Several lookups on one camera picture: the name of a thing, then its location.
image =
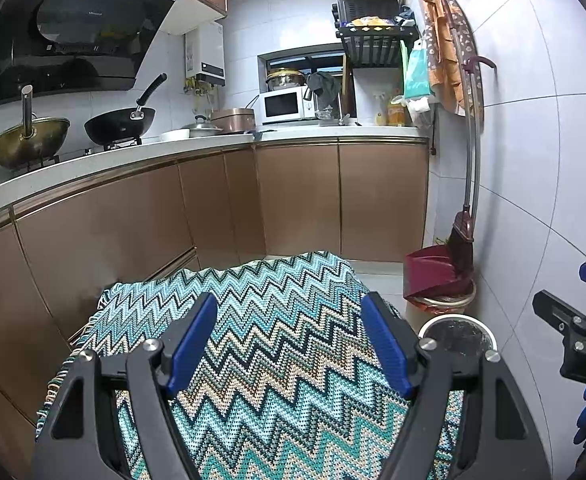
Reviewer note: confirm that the glass blender jug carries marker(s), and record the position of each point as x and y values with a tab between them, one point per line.
325	112

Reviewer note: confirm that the dark red dustpan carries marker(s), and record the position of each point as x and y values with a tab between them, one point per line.
428	270

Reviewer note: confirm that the black wok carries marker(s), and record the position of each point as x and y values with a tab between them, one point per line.
118	127

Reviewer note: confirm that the glass pot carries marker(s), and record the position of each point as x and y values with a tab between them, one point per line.
285	80

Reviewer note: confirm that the yellow bottle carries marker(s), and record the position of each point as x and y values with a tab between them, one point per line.
397	115

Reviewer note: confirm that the blue white-rimmed waste bin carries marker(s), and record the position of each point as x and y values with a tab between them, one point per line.
455	335

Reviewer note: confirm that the small pale bottle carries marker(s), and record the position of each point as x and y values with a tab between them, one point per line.
380	117

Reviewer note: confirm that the brass wok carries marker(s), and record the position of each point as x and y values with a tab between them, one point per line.
28	145

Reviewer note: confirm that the steel faucet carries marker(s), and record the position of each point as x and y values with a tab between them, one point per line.
340	110

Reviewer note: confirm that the copper rice cooker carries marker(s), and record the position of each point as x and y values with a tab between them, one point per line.
230	120

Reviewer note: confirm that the grey cloth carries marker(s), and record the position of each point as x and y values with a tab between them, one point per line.
325	85

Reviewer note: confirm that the black wall rack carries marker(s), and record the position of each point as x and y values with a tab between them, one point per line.
373	47

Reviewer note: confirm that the teal plastic bag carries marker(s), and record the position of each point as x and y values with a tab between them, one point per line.
418	77

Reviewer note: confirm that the wooden cutting board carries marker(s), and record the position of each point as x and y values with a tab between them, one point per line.
348	90

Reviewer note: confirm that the white water heater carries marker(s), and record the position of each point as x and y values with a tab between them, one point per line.
205	50

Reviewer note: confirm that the orange patterned cloth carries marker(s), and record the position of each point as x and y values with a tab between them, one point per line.
438	60

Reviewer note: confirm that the gas stove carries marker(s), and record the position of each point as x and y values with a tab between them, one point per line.
115	146

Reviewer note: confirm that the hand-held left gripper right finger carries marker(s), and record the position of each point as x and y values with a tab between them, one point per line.
388	345

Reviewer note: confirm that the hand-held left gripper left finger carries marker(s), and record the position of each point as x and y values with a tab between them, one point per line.
193	345

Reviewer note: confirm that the white dish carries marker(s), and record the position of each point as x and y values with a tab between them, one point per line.
174	135

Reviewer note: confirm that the brown floral apron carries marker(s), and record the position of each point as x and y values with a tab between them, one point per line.
468	40

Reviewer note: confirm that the dark red broom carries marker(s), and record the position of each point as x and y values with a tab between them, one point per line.
460	245

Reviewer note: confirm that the black range hood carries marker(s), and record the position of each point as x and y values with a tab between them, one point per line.
73	25

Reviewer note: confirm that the white plastic bag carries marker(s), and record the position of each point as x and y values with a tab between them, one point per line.
418	107

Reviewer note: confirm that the steel pot lid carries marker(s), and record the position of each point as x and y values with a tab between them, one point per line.
202	127

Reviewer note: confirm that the white microwave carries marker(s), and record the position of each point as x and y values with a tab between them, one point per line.
280	105

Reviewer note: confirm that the yellow food package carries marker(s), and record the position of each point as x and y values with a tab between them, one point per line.
370	21

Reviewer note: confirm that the zigzag knitted blanket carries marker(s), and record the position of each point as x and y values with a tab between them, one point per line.
283	320

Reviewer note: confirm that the brown base cabinets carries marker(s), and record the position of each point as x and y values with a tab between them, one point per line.
298	195

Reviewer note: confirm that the kitchen window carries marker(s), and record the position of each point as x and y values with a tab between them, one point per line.
293	57

